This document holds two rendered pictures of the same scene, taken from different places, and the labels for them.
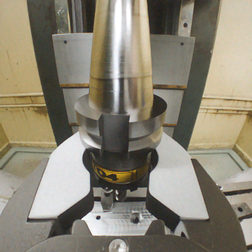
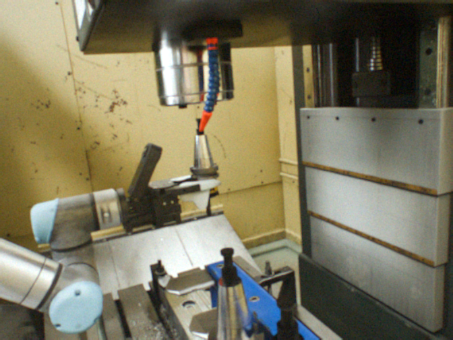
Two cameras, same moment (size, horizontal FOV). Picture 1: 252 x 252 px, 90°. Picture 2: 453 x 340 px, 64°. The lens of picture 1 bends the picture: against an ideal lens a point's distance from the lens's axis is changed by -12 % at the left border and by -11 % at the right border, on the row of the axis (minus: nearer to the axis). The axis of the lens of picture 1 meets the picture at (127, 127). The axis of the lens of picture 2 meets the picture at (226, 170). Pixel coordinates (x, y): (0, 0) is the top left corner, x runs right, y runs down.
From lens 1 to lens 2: 0.76 m
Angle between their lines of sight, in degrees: 65
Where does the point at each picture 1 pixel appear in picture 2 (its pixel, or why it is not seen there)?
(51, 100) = (302, 178)
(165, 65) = (401, 153)
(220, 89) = not seen: outside the picture
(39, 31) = (299, 102)
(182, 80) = (429, 180)
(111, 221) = not seen: hidden behind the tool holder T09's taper
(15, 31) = not seen: hidden behind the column
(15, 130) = (295, 214)
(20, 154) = (289, 252)
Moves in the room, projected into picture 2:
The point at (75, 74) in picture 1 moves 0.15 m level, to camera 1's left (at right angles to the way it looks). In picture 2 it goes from (315, 152) to (288, 147)
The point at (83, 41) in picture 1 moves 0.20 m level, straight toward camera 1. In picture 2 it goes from (321, 118) to (273, 127)
